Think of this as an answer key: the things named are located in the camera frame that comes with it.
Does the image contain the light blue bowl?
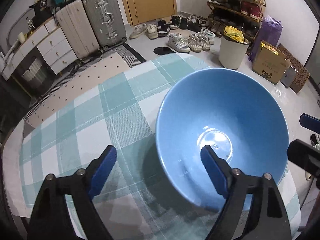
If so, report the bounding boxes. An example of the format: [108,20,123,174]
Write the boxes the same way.
[155,68,289,211]

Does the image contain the brown patterned board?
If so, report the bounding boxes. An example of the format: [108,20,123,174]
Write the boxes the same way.
[277,43,310,94]

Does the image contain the teal checkered tablecloth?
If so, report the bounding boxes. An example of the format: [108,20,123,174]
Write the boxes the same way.
[19,52,301,240]

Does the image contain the cardboard box with cat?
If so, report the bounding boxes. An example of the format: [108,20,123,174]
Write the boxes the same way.
[252,40,291,85]

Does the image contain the white bin with yellow bag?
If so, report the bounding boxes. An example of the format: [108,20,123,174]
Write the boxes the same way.
[219,26,249,70]

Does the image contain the purple plastic bag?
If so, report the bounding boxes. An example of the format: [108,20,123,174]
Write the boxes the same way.
[248,15,283,62]

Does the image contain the striped laundry basket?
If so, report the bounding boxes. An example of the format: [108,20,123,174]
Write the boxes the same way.
[22,57,48,89]

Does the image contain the wooden shoe rack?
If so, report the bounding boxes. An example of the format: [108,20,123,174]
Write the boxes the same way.
[207,0,266,42]

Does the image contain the black slipper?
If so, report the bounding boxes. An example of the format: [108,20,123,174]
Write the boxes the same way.
[153,47,175,56]

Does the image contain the white drawer desk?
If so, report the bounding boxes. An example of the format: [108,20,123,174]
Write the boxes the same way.
[1,17,78,80]

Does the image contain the oval mirror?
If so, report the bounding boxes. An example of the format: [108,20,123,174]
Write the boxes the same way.
[6,8,35,47]

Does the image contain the beige suitcase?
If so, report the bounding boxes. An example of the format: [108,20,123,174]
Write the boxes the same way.
[55,0,100,59]

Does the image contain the silver aluminium suitcase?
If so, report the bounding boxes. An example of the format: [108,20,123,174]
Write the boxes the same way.
[83,0,127,48]

